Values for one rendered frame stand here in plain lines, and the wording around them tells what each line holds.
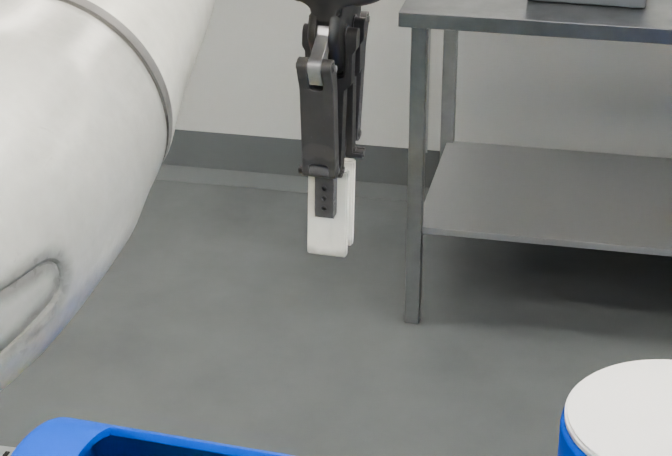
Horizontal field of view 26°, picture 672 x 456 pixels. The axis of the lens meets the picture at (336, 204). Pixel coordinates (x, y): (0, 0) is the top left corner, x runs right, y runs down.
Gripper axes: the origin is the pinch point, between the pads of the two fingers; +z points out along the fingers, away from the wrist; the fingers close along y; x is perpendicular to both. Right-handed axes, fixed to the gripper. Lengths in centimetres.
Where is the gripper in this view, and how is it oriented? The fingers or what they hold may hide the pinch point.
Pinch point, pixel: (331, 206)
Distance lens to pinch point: 109.3
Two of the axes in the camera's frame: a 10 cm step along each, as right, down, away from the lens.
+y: -2.3, 4.0, -8.9
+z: -0.2, 9.1, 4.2
